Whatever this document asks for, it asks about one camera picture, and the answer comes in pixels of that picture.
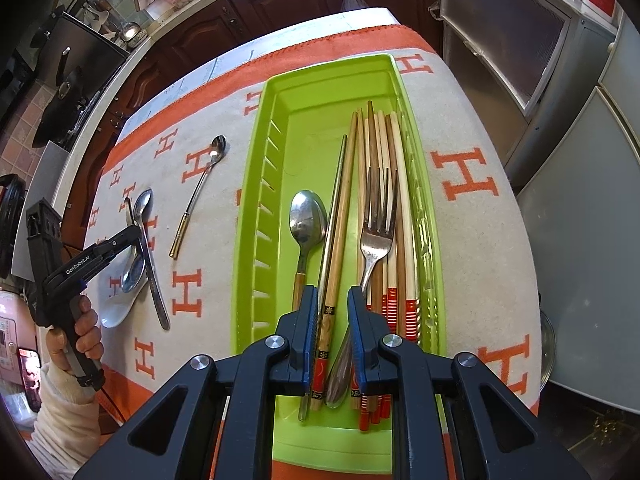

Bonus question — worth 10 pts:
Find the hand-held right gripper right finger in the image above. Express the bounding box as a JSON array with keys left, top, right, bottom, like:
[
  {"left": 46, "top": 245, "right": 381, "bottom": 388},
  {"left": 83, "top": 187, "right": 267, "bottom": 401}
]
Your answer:
[{"left": 347, "top": 285, "right": 592, "bottom": 480}]

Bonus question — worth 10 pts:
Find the green plastic tray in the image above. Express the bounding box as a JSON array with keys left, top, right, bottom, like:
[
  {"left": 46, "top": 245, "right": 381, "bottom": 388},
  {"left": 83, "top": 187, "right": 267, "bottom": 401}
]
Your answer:
[{"left": 234, "top": 53, "right": 448, "bottom": 463}]

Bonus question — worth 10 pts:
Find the orange and cream printed blanket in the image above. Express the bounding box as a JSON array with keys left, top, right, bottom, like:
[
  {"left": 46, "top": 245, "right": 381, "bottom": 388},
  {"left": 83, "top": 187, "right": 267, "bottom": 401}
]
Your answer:
[{"left": 82, "top": 25, "right": 543, "bottom": 480}]

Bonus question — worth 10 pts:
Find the steel fork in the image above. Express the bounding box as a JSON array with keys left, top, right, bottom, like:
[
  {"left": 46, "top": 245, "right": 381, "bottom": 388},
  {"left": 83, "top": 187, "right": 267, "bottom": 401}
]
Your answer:
[{"left": 325, "top": 165, "right": 401, "bottom": 409}]

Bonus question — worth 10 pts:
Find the long steel spoon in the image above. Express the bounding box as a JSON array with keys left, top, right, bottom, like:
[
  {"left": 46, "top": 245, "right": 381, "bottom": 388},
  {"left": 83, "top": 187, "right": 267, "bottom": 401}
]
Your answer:
[{"left": 132, "top": 188, "right": 172, "bottom": 332}]

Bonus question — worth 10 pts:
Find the brown patterned wooden chopstick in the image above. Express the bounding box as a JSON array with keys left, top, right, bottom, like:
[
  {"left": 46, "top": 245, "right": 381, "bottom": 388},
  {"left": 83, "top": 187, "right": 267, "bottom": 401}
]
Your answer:
[
  {"left": 350, "top": 101, "right": 382, "bottom": 409},
  {"left": 310, "top": 111, "right": 358, "bottom": 412}
]

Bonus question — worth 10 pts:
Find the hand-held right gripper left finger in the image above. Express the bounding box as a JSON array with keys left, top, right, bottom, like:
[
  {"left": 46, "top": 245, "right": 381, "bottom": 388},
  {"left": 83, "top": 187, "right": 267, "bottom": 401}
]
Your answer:
[{"left": 72, "top": 284, "right": 321, "bottom": 480}]

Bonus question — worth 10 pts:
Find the person's left hand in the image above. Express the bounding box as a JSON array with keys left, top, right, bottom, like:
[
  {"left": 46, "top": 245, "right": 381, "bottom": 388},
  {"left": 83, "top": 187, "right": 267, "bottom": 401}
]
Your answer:
[{"left": 44, "top": 294, "right": 103, "bottom": 373}]

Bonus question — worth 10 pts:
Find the steel spoon with wooden handle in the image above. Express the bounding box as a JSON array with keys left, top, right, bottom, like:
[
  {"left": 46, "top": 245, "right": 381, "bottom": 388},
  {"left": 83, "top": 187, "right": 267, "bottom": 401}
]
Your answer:
[{"left": 289, "top": 190, "right": 329, "bottom": 311}]

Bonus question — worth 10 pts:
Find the black cable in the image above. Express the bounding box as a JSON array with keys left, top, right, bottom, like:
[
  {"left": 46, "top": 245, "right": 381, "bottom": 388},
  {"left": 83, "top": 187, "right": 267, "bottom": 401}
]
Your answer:
[{"left": 92, "top": 387, "right": 131, "bottom": 426}]

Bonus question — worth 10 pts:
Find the white ceramic spoon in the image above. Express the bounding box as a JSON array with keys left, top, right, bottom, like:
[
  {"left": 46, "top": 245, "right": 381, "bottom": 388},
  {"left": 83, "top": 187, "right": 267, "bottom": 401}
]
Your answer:
[{"left": 101, "top": 260, "right": 151, "bottom": 329}]

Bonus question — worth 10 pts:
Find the silver refrigerator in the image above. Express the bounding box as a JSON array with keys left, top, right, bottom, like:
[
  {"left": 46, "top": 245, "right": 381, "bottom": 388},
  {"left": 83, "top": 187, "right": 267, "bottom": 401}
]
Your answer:
[{"left": 515, "top": 10, "right": 640, "bottom": 411}]

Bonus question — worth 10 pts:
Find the person's left forearm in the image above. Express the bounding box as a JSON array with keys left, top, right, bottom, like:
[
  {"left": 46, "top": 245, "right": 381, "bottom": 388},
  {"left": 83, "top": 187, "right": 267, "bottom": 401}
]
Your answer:
[{"left": 30, "top": 362, "right": 108, "bottom": 476}]

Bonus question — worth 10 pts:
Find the black wok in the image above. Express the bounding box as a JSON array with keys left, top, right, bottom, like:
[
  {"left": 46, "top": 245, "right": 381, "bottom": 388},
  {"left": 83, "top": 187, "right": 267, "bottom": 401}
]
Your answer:
[{"left": 39, "top": 47, "right": 93, "bottom": 146}]

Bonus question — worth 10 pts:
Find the grey metal panel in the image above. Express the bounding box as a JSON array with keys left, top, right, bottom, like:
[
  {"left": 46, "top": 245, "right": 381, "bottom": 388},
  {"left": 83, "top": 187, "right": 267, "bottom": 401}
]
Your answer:
[{"left": 11, "top": 142, "right": 68, "bottom": 281}]

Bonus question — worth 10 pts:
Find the pink rice cooker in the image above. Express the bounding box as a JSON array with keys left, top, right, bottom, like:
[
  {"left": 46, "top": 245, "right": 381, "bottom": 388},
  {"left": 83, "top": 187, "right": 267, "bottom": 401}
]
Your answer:
[{"left": 0, "top": 287, "right": 43, "bottom": 413}]

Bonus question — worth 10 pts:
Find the steel spoon with curved handle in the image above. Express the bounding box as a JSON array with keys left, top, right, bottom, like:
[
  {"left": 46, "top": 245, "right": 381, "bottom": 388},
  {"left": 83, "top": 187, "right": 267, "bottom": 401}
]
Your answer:
[{"left": 120, "top": 197, "right": 148, "bottom": 295}]

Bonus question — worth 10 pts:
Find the grey cabinet with ribbed glass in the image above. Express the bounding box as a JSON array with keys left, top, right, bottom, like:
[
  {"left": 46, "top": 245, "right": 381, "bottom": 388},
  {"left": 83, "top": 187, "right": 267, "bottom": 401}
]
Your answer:
[{"left": 435, "top": 0, "right": 621, "bottom": 191}]

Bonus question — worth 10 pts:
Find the small gold-handled spoon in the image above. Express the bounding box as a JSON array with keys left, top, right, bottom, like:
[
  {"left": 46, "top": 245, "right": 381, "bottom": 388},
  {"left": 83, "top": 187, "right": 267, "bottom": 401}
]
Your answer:
[{"left": 168, "top": 135, "right": 228, "bottom": 261}]

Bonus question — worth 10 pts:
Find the black glass cooktop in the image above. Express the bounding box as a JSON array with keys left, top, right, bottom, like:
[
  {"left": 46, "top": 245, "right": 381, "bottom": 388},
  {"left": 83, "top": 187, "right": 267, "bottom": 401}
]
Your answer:
[{"left": 30, "top": 12, "right": 128, "bottom": 126}]

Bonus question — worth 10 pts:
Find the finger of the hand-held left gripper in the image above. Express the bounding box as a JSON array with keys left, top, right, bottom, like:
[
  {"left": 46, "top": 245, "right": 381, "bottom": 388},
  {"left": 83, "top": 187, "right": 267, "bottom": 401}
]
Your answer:
[
  {"left": 85, "top": 246, "right": 133, "bottom": 281},
  {"left": 94, "top": 225, "right": 143, "bottom": 256}
]

